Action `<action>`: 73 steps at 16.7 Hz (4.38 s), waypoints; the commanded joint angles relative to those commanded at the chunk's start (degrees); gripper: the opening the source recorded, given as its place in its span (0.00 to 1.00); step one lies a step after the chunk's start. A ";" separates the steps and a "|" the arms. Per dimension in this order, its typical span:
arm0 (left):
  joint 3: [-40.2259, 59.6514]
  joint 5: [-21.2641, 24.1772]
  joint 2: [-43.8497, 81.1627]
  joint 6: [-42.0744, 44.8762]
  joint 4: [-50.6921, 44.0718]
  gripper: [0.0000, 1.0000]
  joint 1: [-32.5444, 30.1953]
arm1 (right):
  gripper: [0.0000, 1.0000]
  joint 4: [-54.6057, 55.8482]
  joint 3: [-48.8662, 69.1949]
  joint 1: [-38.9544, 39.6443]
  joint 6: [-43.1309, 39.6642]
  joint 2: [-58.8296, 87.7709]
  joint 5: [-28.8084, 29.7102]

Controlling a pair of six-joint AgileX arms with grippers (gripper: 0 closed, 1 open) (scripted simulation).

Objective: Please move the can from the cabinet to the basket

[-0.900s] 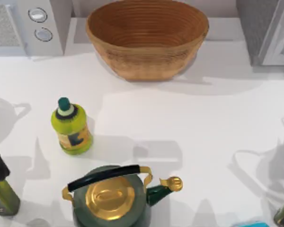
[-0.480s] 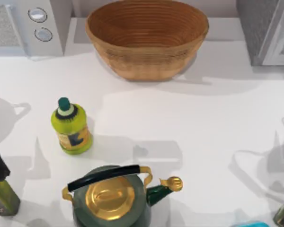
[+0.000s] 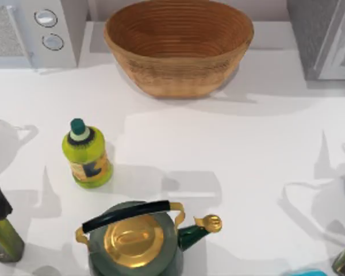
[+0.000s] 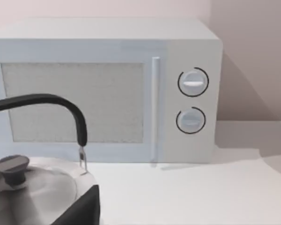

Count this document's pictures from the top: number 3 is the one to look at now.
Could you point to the yellow-green bottle with green cap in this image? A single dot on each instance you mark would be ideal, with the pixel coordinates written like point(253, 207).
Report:
point(87, 156)

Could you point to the green and gold kettle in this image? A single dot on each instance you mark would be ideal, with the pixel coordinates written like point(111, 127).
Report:
point(138, 244)

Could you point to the pale microwave oven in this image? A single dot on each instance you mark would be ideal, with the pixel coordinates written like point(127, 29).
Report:
point(8, 31)

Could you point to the olive green square bottle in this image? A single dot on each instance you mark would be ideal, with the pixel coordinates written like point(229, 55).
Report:
point(4, 240)

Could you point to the round microwave knob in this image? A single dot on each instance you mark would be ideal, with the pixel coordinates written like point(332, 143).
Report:
point(45, 17)
point(53, 41)

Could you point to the brown woven basket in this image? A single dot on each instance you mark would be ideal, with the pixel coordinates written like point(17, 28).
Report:
point(178, 49)

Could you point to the turquoise flat object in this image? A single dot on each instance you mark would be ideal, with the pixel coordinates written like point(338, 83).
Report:
point(306, 272)

